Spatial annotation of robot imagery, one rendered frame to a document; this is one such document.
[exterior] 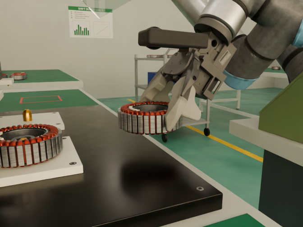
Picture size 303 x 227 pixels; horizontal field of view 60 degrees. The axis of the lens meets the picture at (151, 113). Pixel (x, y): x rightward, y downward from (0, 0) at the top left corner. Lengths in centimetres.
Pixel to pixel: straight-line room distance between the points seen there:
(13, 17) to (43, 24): 53
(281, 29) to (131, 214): 40
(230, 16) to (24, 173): 40
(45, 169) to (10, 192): 5
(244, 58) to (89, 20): 542
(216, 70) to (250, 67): 13
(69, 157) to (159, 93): 21
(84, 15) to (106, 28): 50
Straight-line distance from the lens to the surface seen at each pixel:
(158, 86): 49
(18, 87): 201
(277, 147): 67
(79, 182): 37
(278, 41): 55
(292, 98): 65
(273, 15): 53
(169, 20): 654
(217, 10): 49
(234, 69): 60
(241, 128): 76
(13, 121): 69
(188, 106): 42
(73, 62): 580
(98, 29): 592
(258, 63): 58
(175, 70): 45
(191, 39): 46
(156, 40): 42
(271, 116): 69
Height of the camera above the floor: 93
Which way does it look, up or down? 12 degrees down
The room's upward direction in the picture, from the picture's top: straight up
